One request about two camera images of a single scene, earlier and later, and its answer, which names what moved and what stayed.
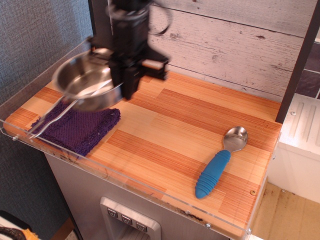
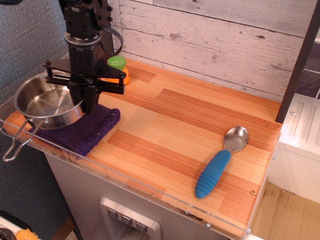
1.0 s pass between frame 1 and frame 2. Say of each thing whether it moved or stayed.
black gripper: moved
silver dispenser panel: stayed
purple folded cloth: stayed
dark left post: stayed
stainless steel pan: moved
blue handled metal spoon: stayed
